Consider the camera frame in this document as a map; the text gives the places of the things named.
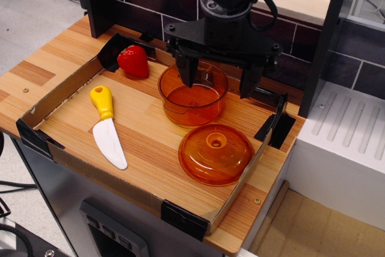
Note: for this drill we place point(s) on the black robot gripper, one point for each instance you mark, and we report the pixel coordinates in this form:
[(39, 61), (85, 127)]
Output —
[(226, 34)]

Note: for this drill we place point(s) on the yellow handled white toy knife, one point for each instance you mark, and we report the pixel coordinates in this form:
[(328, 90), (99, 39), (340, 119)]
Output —
[(104, 131)]

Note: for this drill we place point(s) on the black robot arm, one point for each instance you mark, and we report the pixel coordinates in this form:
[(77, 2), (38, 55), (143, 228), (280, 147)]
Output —
[(226, 35)]

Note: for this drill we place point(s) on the orange transparent pot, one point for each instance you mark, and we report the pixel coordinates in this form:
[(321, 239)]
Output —
[(198, 105)]

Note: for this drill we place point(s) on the orange transparent pot lid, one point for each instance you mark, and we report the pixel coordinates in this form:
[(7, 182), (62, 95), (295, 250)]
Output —
[(215, 154)]

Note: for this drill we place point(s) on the cardboard fence with black tape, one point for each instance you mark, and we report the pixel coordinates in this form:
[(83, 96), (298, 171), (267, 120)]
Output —
[(60, 126)]

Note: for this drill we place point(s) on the red toy strawberry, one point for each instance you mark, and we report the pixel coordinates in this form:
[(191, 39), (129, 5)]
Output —
[(133, 60)]

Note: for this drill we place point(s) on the white toy sink drainboard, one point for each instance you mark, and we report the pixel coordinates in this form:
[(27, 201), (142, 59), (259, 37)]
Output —
[(338, 156)]

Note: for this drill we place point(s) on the grey oven control panel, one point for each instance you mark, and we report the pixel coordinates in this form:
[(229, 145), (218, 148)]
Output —
[(110, 237)]

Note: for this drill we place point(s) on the dark grey vertical post right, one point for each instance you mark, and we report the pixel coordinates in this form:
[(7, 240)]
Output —
[(319, 70)]

